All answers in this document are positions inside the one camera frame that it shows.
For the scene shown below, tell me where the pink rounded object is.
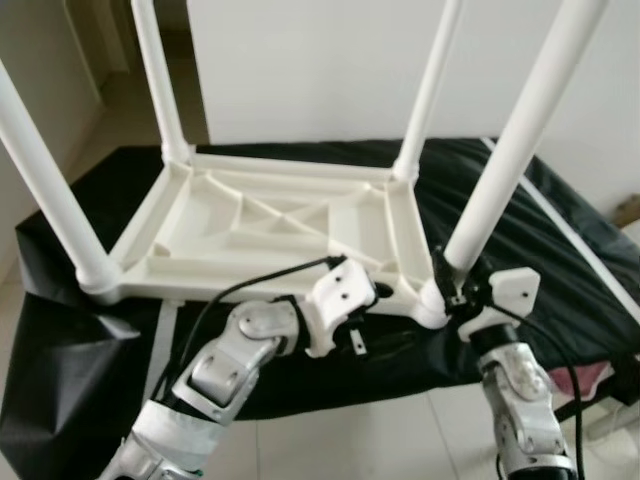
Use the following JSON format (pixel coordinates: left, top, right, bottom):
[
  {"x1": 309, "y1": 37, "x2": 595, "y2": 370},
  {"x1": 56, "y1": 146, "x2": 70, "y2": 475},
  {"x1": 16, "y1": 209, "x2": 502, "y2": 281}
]
[{"x1": 580, "y1": 361, "x2": 617, "y2": 392}]

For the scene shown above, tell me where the brown wooden object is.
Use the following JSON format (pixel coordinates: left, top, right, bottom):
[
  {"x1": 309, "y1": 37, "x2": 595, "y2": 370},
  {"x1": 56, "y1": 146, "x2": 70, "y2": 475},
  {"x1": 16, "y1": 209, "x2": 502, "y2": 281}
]
[{"x1": 612, "y1": 197, "x2": 640, "y2": 227}]

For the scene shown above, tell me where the black metal table leg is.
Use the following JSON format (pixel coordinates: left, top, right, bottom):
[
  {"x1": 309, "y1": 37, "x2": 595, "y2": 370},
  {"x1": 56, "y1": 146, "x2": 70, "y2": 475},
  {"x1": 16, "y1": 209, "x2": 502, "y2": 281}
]
[{"x1": 555, "y1": 393, "x2": 623, "y2": 423}]

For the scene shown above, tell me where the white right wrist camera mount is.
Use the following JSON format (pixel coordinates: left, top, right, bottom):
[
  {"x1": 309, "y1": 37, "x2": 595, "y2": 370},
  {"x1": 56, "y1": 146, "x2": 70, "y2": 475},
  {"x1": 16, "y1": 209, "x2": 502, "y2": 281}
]
[{"x1": 458, "y1": 267, "x2": 542, "y2": 339}]

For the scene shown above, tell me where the black tablecloth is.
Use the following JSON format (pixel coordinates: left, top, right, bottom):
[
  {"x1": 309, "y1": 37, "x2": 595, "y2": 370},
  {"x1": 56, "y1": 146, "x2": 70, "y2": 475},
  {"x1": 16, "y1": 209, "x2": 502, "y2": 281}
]
[{"x1": 0, "y1": 137, "x2": 640, "y2": 480}]

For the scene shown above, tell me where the white tape strip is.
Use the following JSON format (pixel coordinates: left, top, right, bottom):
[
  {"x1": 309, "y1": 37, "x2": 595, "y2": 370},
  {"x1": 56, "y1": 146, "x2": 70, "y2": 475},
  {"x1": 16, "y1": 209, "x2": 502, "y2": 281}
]
[
  {"x1": 145, "y1": 300, "x2": 182, "y2": 403},
  {"x1": 480, "y1": 138, "x2": 640, "y2": 323}
]

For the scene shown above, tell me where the white plastic table top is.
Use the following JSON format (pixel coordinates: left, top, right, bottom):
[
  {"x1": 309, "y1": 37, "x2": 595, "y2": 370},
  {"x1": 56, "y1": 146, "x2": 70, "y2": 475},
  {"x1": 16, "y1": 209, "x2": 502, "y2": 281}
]
[{"x1": 80, "y1": 148, "x2": 451, "y2": 329}]

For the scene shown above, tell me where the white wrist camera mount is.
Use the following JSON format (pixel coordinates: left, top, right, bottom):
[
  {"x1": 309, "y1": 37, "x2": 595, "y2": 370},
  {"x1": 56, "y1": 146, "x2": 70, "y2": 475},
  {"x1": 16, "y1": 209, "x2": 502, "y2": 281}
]
[
  {"x1": 458, "y1": 267, "x2": 542, "y2": 339},
  {"x1": 303, "y1": 258, "x2": 379, "y2": 359}
]

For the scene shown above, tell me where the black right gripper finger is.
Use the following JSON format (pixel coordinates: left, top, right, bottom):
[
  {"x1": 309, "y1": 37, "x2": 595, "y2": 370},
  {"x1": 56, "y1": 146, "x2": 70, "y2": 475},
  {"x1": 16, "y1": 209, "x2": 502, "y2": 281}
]
[{"x1": 431, "y1": 246, "x2": 457, "y2": 297}]

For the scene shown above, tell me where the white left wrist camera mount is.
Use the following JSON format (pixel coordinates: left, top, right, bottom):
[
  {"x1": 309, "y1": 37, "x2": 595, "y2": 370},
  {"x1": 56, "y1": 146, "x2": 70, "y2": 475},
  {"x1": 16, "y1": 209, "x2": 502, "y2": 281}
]
[{"x1": 303, "y1": 258, "x2": 379, "y2": 359}]

